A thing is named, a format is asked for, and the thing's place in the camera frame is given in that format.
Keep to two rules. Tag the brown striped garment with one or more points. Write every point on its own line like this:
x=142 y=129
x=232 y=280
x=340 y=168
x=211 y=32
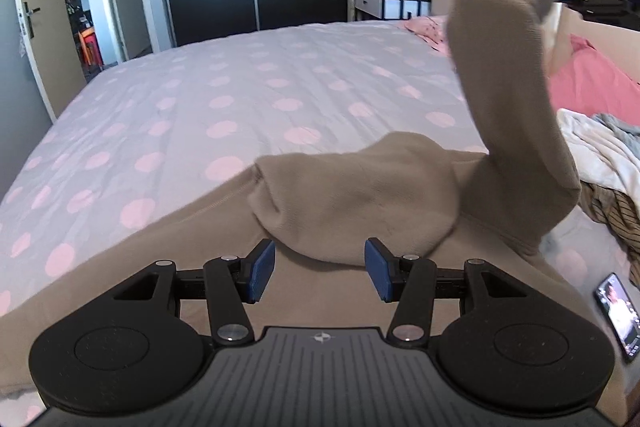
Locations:
x=620 y=217

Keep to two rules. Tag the black smartphone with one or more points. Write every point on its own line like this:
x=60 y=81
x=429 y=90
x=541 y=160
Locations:
x=617 y=307

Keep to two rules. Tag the white garment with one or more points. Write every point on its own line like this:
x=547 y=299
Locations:
x=600 y=157

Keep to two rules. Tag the plain coral pink pillow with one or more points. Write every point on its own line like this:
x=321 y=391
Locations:
x=595 y=82

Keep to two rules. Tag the light blue garment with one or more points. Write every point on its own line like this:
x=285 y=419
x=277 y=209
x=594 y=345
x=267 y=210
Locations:
x=620 y=127

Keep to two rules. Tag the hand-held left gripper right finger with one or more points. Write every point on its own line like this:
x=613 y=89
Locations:
x=377 y=272

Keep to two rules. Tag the orange stool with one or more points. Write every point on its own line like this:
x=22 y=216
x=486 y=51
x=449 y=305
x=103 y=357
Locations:
x=89 y=47

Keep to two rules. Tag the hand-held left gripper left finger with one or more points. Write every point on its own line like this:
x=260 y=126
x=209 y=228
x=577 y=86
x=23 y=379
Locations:
x=261 y=269

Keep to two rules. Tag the light pink printed pillow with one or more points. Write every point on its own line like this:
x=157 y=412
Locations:
x=425 y=29

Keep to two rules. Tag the bed with pink-dotted sheet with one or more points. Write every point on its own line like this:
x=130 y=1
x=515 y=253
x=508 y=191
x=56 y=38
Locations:
x=250 y=72

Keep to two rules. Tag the white bedside table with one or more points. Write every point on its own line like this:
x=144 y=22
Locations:
x=370 y=2

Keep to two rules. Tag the beige fleece hoodie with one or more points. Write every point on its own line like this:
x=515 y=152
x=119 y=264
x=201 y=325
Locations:
x=500 y=107

